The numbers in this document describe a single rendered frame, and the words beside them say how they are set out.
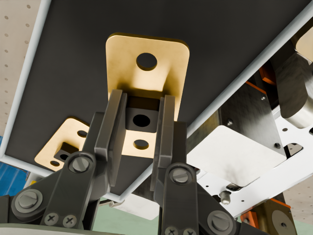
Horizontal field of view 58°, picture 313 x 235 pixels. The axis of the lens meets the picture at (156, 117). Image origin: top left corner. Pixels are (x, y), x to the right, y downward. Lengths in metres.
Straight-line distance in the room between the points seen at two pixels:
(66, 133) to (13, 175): 1.72
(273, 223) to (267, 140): 0.41
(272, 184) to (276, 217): 0.16
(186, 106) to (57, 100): 0.10
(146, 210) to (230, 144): 0.29
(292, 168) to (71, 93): 0.45
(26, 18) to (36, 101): 0.54
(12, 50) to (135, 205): 0.53
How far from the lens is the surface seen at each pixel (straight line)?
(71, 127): 0.26
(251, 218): 0.73
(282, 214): 0.79
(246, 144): 0.34
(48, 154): 0.30
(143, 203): 0.56
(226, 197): 0.62
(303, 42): 0.30
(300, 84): 0.35
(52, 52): 0.22
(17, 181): 1.98
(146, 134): 0.17
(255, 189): 0.62
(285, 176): 0.60
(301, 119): 0.33
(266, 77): 0.59
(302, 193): 1.27
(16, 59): 0.87
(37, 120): 0.27
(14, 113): 0.26
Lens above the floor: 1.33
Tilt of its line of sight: 46 degrees down
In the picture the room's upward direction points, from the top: 173 degrees counter-clockwise
